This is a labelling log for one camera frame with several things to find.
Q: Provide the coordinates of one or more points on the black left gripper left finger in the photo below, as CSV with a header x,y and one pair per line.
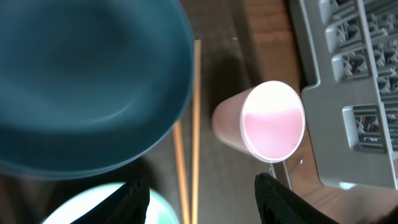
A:
x,y
127,205

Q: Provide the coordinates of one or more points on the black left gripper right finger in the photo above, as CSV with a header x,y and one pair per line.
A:
x,y
278,204

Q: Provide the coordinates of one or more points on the light blue small bowl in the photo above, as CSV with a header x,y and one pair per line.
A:
x,y
158,211

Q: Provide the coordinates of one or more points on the pink cup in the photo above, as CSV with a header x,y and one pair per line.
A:
x,y
266,121

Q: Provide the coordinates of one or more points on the dark blue plate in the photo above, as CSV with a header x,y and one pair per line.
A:
x,y
88,86

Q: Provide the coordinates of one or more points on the wooden chopstick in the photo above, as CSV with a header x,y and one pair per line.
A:
x,y
196,123
181,172

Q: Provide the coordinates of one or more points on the grey dishwasher rack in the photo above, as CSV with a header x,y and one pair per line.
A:
x,y
348,51

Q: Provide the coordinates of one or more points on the brown serving tray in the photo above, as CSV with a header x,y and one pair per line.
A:
x,y
229,64

